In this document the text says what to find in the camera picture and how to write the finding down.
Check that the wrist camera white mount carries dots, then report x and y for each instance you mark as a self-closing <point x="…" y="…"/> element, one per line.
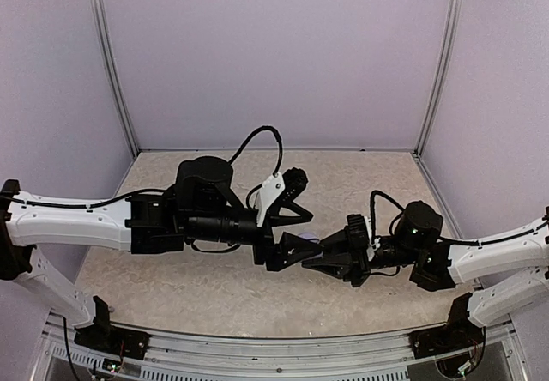
<point x="360" y="233"/>
<point x="283" y="187"/>

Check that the aluminium front rail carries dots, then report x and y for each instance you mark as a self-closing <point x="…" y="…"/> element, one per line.
<point x="173" y="355"/>

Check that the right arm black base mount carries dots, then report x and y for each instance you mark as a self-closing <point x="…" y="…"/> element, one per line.
<point x="457" y="333"/>

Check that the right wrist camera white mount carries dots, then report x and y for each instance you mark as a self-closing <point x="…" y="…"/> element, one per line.
<point x="360" y="233"/>

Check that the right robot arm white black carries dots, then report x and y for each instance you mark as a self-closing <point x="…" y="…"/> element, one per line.
<point x="439" y="264"/>

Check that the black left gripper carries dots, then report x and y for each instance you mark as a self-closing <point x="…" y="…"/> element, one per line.
<point x="277" y="255"/>

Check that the left aluminium corner post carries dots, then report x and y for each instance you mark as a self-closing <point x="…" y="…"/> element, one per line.
<point x="107" y="53"/>

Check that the aluminium corner post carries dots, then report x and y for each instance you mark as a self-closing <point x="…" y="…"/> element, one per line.
<point x="107" y="53"/>
<point x="441" y="72"/>

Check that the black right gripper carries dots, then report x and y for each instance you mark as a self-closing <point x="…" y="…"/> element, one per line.
<point x="352" y="266"/>

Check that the purple charging case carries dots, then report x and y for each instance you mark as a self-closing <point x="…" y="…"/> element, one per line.
<point x="310" y="237"/>

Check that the right aluminium corner post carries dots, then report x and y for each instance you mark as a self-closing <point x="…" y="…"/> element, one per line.
<point x="441" y="72"/>

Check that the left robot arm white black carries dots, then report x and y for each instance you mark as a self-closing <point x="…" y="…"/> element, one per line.
<point x="199" y="206"/>

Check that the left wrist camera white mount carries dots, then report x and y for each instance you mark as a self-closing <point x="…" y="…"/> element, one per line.
<point x="283" y="187"/>

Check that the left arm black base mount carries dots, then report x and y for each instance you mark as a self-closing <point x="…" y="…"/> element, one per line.
<point x="101" y="335"/>

